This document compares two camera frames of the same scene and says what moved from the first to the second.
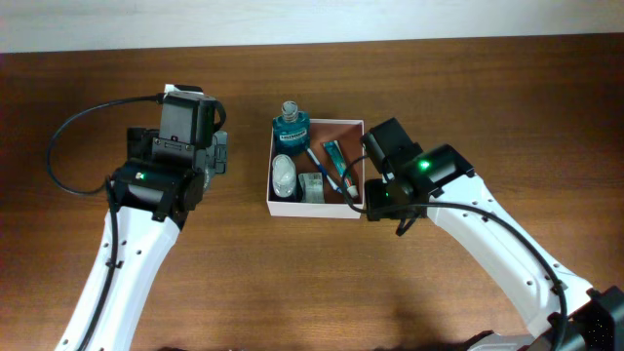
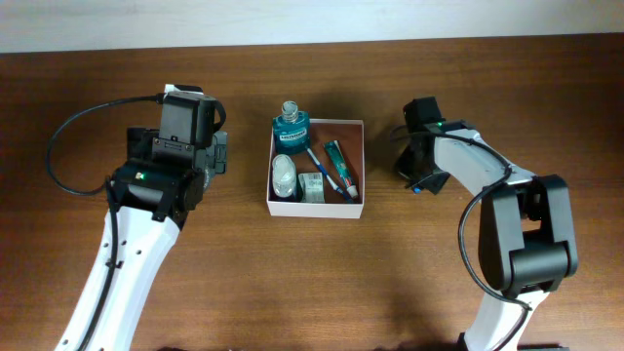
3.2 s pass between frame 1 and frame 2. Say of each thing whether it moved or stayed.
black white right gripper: moved
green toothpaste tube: stayed
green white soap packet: stayed
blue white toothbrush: stayed
